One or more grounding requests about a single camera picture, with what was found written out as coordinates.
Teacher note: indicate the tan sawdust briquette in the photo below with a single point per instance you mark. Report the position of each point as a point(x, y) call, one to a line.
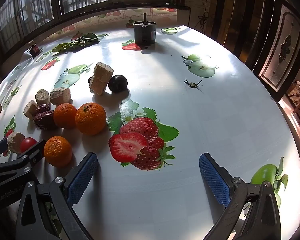
point(30, 108)
point(60, 96)
point(98, 85)
point(103, 71)
point(14, 142)
point(42, 97)

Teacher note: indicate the fruit print tablecloth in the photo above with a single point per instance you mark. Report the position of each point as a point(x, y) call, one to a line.
point(165, 100)

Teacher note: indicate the wooden door with glass panel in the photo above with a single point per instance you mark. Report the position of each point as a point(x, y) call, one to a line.
point(290, 20)

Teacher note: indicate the small dark plum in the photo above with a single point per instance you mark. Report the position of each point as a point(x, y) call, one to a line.
point(90, 80)

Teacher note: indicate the black cylindrical motor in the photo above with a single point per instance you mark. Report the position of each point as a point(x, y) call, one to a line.
point(145, 32)

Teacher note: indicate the dried green calyx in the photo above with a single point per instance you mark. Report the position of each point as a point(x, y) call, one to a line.
point(193, 84)

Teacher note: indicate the green leafy vegetable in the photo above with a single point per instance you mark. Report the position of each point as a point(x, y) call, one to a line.
point(77, 43)

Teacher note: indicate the large dark plum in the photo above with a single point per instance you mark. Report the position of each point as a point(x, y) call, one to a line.
point(117, 83)

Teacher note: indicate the orange mandarin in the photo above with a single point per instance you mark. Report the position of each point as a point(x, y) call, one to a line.
point(65, 115)
point(57, 151)
point(90, 118)

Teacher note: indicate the red cherry tomato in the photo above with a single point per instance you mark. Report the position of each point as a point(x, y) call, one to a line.
point(27, 143)

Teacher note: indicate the small wrinkled red date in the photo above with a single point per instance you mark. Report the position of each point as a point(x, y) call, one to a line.
point(42, 109)

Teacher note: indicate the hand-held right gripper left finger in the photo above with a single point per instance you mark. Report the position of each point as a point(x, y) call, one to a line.
point(82, 178)

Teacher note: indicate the small dark red bottle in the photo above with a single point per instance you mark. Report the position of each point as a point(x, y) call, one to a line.
point(34, 49)

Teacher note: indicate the floral bag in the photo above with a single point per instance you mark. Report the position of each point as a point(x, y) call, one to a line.
point(296, 91)

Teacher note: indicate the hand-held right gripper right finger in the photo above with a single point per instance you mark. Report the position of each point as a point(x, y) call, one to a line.
point(215, 182)

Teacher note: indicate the large wrinkled red date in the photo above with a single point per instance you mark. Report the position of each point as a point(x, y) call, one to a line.
point(43, 121)

